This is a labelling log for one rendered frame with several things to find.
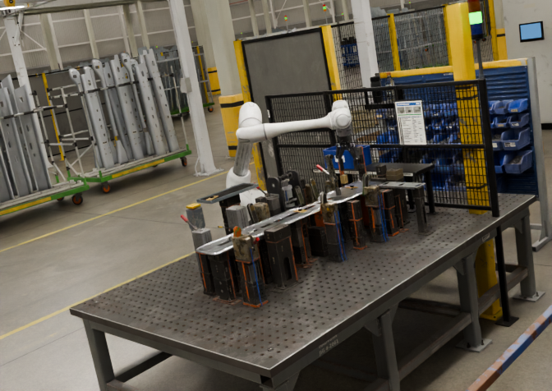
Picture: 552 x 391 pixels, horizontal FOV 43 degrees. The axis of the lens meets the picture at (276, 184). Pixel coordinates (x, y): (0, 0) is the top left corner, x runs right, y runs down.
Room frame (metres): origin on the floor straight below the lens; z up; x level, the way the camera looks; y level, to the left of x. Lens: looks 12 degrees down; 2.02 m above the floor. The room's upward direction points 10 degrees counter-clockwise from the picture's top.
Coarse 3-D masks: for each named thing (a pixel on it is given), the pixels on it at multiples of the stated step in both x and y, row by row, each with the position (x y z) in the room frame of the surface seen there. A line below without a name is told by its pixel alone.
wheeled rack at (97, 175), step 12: (120, 84) 11.57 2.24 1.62; (132, 84) 11.84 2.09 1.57; (48, 96) 11.33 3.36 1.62; (60, 96) 11.10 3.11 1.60; (84, 108) 10.71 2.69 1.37; (180, 108) 12.05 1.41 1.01; (96, 156) 10.72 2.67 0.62; (144, 156) 12.03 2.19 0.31; (156, 156) 11.68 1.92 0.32; (168, 156) 11.74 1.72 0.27; (180, 156) 11.87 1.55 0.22; (72, 168) 11.23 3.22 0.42; (96, 168) 11.36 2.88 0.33; (120, 168) 11.09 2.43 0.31; (132, 168) 11.13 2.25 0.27; (144, 168) 11.30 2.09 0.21; (96, 180) 10.77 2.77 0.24; (108, 180) 10.83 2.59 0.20
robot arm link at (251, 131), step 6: (246, 120) 4.26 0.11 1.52; (252, 120) 4.25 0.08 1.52; (258, 120) 4.27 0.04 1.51; (246, 126) 4.22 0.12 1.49; (252, 126) 4.21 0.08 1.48; (258, 126) 4.20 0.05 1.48; (240, 132) 4.21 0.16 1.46; (246, 132) 4.19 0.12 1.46; (252, 132) 4.18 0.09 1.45; (258, 132) 4.18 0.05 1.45; (240, 138) 4.21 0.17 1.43; (246, 138) 4.19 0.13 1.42; (252, 138) 4.18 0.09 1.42; (258, 138) 4.18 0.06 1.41; (264, 138) 4.19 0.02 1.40
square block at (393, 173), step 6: (396, 168) 4.27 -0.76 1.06; (390, 174) 4.24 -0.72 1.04; (396, 174) 4.21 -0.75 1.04; (402, 174) 4.26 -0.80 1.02; (390, 180) 4.25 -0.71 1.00; (396, 180) 4.22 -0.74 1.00; (402, 180) 4.26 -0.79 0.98; (402, 192) 4.25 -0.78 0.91; (402, 198) 4.24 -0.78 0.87; (402, 204) 4.23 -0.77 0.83; (402, 210) 4.23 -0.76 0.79; (402, 216) 4.22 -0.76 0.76; (402, 222) 4.23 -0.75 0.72; (408, 222) 4.25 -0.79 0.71
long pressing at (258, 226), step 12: (360, 180) 4.37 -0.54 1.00; (348, 192) 4.11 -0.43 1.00; (360, 192) 4.07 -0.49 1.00; (312, 204) 3.98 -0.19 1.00; (276, 216) 3.84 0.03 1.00; (300, 216) 3.75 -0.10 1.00; (252, 228) 3.67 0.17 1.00; (264, 228) 3.63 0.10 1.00; (216, 240) 3.55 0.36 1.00; (228, 240) 3.52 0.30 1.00; (204, 252) 3.40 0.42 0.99; (216, 252) 3.35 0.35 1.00
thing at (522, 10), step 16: (512, 0) 10.08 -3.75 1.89; (528, 0) 9.91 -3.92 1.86; (544, 0) 9.75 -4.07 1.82; (512, 16) 10.10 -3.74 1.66; (528, 16) 9.92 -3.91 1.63; (544, 16) 9.77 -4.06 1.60; (512, 32) 10.11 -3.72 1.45; (528, 32) 9.91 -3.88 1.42; (544, 32) 9.78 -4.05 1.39; (512, 48) 10.13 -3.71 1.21; (528, 48) 9.95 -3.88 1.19; (544, 48) 9.79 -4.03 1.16; (544, 64) 9.81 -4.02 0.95; (544, 80) 9.82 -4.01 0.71; (544, 96) 9.83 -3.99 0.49; (544, 112) 9.85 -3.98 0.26; (544, 128) 9.89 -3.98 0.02
